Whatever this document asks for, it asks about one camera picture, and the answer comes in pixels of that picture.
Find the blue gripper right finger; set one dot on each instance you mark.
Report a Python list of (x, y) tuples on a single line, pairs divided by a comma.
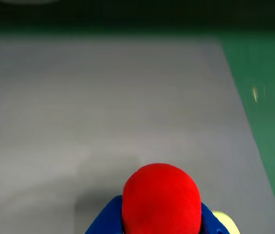
[(209, 220)]

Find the yellow bin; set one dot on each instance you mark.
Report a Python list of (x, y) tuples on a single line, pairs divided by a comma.
[(227, 223)]

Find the red foam ball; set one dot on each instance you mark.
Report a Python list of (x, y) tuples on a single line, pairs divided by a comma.
[(161, 200)]

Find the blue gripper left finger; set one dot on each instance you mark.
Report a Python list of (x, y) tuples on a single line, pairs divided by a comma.
[(108, 217)]

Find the grey textured mat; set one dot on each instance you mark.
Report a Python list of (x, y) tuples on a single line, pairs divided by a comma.
[(103, 109)]

